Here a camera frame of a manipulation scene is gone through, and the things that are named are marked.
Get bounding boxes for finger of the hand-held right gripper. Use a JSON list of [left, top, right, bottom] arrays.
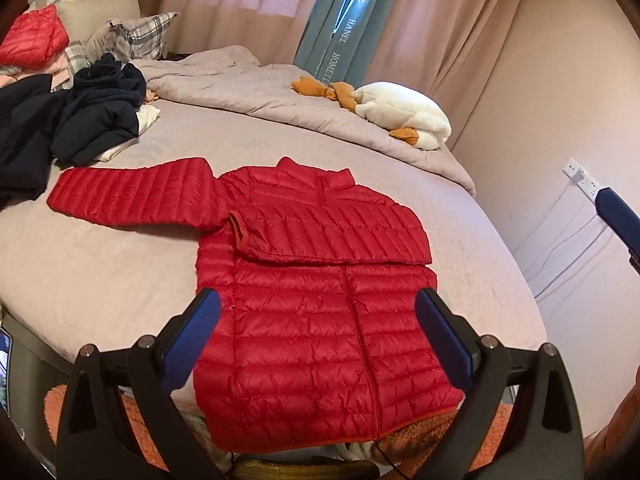
[[594, 187, 640, 277]]

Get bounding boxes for pink curtain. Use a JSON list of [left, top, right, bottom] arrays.
[[367, 0, 531, 151], [160, 0, 346, 66]]

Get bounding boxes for dark blue garment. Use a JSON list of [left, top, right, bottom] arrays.
[[0, 74, 68, 211]]

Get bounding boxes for white wall socket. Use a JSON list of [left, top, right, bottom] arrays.
[[563, 157, 601, 198]]

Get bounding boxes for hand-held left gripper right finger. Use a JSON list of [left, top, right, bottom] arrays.
[[416, 287, 587, 480]]

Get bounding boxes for red down jacket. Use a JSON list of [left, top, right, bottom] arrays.
[[0, 4, 70, 66], [46, 156, 466, 453]]

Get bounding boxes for white cloth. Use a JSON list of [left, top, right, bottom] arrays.
[[95, 105, 161, 163]]

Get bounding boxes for white goose plush toy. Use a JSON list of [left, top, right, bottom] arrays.
[[291, 76, 452, 152]]

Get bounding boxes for white cable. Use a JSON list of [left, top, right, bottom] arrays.
[[515, 180, 623, 303]]

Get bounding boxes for grey quilt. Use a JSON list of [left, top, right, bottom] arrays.
[[132, 45, 476, 198]]

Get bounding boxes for bed with pink sheet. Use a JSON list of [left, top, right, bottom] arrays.
[[0, 45, 548, 466]]

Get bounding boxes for navy blue jacket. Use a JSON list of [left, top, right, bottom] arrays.
[[51, 53, 148, 168]]

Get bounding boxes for plaid pillow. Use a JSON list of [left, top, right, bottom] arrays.
[[65, 11, 178, 76]]

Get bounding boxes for pink folded clothes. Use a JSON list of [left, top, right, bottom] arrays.
[[0, 52, 73, 92]]

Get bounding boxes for orange fluffy rug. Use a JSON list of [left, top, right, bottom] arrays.
[[44, 384, 521, 473]]

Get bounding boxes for folded red down jacket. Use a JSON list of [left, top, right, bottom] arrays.
[[0, 4, 70, 66]]

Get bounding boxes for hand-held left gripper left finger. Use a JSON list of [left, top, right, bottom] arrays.
[[54, 287, 223, 480]]

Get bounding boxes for black cable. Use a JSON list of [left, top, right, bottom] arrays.
[[372, 439, 417, 480]]

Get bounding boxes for teal curtain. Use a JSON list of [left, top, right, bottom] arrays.
[[293, 0, 408, 88]]

